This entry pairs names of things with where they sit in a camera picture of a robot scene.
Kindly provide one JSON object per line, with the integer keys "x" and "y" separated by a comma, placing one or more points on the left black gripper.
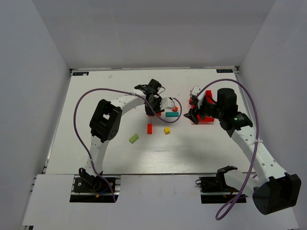
{"x": 151, "y": 108}

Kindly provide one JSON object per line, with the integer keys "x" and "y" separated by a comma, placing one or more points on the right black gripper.
{"x": 200, "y": 110}

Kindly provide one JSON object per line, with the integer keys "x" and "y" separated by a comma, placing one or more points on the teal long wood block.
{"x": 172, "y": 114}

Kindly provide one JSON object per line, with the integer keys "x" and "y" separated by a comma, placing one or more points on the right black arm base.
{"x": 212, "y": 192}

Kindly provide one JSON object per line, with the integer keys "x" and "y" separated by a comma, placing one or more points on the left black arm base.
{"x": 82, "y": 192}

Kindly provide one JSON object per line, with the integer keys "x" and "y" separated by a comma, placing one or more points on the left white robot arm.
{"x": 105, "y": 122}

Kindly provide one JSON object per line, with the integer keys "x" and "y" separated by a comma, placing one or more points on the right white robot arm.
{"x": 274, "y": 189}

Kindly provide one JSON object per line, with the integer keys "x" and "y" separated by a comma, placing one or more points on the red rectangular wood block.
{"x": 149, "y": 128}

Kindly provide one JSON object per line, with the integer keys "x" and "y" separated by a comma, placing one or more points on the yellow cube wood block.
{"x": 167, "y": 130}

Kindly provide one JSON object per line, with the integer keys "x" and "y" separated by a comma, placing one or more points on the light green flat block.
{"x": 134, "y": 138}

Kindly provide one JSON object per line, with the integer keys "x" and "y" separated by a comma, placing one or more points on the red plastic bin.
{"x": 206, "y": 120}

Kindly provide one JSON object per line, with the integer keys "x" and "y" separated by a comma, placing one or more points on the right table logo sticker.
{"x": 224, "y": 71}

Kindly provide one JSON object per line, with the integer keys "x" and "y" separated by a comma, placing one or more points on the table logo sticker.
{"x": 80, "y": 73}
{"x": 224, "y": 71}

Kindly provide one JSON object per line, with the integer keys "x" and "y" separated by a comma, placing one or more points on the left table logo sticker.
{"x": 80, "y": 73}

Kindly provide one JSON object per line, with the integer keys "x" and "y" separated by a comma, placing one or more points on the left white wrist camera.
{"x": 167, "y": 103}

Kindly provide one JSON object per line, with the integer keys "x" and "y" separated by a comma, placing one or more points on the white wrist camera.
{"x": 197, "y": 90}
{"x": 167, "y": 103}

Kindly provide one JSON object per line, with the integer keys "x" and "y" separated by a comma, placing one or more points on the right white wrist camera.
{"x": 197, "y": 90}

